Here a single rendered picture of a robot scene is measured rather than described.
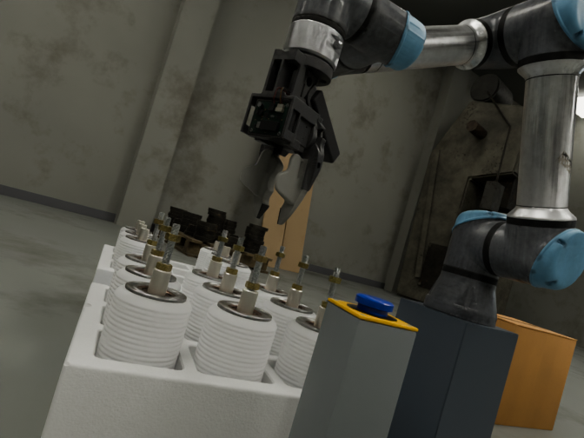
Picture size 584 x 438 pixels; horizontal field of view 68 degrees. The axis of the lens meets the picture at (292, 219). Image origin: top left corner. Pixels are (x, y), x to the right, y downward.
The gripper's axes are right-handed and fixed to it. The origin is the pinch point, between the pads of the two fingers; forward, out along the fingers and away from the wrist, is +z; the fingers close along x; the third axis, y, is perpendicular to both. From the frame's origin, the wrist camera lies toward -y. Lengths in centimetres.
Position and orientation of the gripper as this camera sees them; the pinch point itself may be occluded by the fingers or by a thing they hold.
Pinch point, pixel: (274, 212)
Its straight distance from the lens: 59.0
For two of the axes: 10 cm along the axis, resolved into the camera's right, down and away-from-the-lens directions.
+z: -2.8, 9.6, -0.3
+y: -5.4, -1.9, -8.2
